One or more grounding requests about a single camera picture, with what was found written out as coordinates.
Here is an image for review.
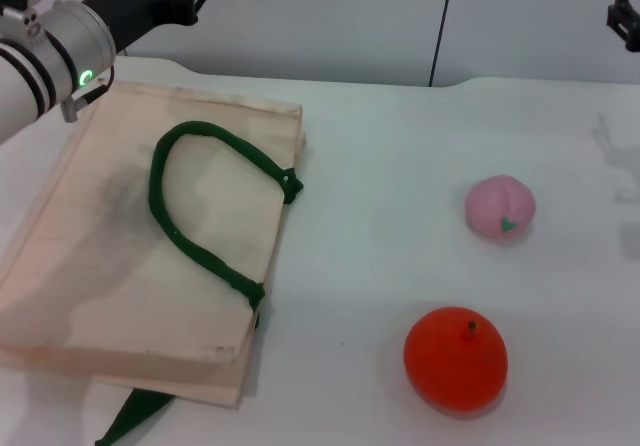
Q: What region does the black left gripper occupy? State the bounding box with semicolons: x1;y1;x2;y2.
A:
81;0;213;58

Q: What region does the pink toy peach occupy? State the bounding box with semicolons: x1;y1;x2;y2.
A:
464;175;538;243

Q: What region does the white handbag with green handles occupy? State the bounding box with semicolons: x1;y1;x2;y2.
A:
0;79;307;446

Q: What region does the orange toy fruit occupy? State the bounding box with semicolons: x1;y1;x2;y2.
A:
403;306;509;421

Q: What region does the left arm cable with plug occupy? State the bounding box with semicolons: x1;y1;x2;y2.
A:
60;64;117;124

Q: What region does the thin dark hanging cable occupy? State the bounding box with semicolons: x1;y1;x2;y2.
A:
428;0;457;88

